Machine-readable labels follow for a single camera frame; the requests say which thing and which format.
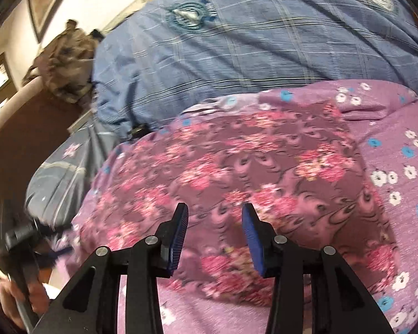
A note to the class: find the blue plaid quilt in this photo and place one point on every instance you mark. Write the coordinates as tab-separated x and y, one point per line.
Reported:
172	54

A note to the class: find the left hand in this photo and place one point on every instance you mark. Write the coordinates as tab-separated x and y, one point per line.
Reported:
10	295

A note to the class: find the small black object on bed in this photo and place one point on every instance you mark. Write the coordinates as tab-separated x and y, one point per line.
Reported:
139	131

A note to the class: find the maroon floral small garment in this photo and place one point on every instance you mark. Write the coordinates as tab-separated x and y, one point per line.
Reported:
297	164

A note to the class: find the brown wooden bed headboard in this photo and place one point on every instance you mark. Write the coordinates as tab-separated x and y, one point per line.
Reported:
33	123

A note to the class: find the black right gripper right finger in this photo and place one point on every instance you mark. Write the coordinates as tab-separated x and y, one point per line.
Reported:
340	301

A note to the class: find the camouflage patterned cloth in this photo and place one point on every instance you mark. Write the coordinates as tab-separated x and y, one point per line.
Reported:
66	63

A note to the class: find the grey striped star pillow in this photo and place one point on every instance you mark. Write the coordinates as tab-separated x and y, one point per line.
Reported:
58	187

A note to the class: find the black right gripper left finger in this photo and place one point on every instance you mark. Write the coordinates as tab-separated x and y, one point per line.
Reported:
120	285

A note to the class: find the purple floral bedsheet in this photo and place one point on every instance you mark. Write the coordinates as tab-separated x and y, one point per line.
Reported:
383	120

